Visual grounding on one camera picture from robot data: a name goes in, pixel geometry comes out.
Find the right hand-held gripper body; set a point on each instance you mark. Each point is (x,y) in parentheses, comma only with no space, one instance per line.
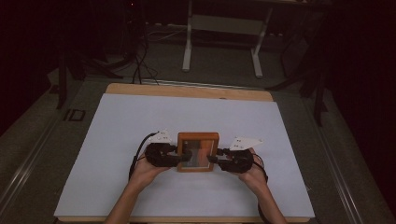
(238,160)

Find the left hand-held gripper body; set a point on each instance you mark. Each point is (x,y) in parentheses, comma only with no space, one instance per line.
(160,154)

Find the wooden frame box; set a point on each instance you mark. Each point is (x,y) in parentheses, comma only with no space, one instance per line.
(199,146)

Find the person's left hand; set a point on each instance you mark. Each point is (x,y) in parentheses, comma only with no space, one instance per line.
(148,172)

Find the person's right hand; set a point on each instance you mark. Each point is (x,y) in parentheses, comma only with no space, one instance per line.
(255,175)

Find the white table sheet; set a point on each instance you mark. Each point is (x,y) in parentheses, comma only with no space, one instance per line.
(130,130)

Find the black metal stand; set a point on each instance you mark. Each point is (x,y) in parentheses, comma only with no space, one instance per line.
(63,81)
(317,93)

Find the white metal desk frame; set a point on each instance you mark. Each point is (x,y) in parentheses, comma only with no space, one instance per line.
(188,46)

